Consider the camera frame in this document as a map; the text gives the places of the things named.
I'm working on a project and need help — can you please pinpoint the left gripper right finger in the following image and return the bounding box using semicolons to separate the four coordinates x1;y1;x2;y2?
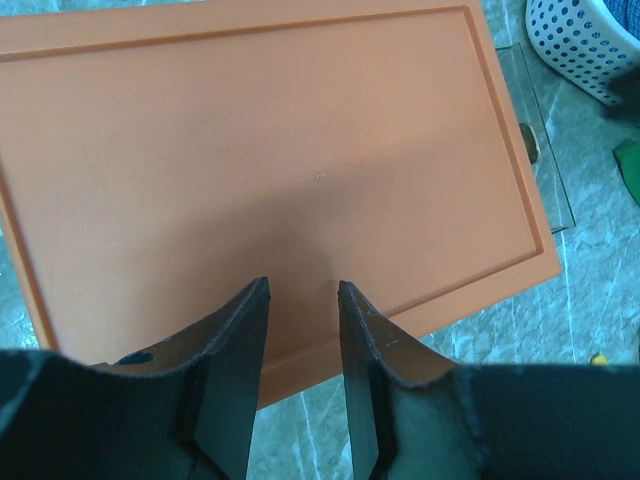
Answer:
338;281;639;479

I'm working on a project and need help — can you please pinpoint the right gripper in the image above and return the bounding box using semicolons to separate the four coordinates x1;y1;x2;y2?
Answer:
603;69;640;125

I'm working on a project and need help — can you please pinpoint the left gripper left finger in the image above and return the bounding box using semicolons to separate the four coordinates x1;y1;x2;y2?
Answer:
1;278;270;479

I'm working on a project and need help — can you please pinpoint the clear acrylic drawer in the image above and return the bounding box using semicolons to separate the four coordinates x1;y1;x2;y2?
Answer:
496;43;575;234

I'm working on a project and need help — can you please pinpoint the orange drawer box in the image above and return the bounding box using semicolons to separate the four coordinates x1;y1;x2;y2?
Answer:
1;1;561;406

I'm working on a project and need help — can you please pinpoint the green cloth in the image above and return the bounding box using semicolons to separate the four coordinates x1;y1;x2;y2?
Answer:
613;140;640;205

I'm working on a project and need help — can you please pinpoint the white plastic basket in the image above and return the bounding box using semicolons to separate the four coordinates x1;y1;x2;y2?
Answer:
525;0;639;106

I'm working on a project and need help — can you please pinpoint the blue checkered cloth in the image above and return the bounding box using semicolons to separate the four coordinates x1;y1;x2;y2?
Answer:
604;0;640;38

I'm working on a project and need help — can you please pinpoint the yellow utility knife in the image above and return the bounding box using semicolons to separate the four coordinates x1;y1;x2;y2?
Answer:
591;354;608;365

